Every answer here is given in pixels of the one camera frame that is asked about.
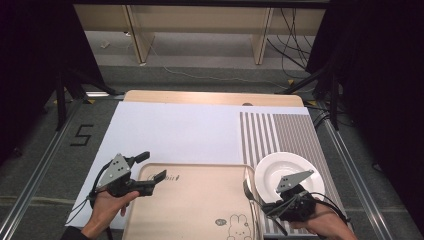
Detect black metal stand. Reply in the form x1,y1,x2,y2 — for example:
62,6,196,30
54,68,118,132
275,62,342,132

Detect beige tray with rabbit print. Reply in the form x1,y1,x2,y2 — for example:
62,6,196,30
121,162,264,240

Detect white sheet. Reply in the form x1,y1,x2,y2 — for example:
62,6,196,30
64,100,311,231

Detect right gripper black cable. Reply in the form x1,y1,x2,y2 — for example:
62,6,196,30
263,190,352,225

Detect metal spoon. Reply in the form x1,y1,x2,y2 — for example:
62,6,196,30
244,165,261,240

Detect white plate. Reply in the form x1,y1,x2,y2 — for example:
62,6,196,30
254,151,326,204

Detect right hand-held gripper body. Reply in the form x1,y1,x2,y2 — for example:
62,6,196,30
275,169,318,223

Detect person's left hand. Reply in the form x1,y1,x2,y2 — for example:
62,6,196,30
89,190,141,228

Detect bundle of black cables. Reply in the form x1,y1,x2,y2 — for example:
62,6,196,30
266,8,318,80

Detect aluminium floor rail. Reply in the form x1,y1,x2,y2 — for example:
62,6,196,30
0,96,85,240
320,118,394,240

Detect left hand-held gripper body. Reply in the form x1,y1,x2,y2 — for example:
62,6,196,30
95,153,156,199

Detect dark curtain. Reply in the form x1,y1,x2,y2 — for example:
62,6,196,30
0,0,108,165
305,0,424,232

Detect beige wooden shelf unit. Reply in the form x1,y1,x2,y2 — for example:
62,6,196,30
73,4,326,66

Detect person's right hand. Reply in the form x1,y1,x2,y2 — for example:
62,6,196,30
290,203,350,239

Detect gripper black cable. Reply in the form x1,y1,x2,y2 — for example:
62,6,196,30
65,159,116,240
263,190,352,225

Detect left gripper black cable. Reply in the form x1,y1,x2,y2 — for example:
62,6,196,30
65,159,116,240

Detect grey striped placemat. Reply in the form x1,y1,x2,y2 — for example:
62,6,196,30
239,111,355,240

